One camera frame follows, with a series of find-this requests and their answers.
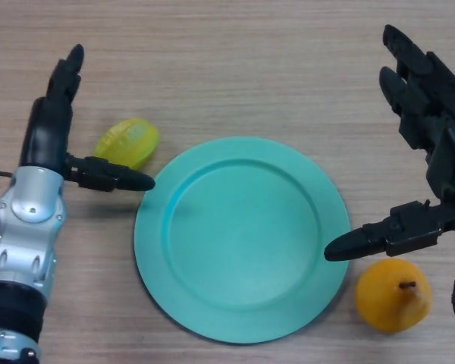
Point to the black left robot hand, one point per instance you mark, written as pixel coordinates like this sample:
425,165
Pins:
45,129

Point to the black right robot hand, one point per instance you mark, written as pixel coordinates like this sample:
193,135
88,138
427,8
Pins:
451,167

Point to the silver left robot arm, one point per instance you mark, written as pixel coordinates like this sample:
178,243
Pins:
26,212

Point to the green round plate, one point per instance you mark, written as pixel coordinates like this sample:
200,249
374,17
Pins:
242,239

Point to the orange-yellow pear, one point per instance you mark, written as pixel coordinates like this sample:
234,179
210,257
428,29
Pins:
388,303

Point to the yellow starfruit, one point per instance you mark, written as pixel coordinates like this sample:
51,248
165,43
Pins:
130,142

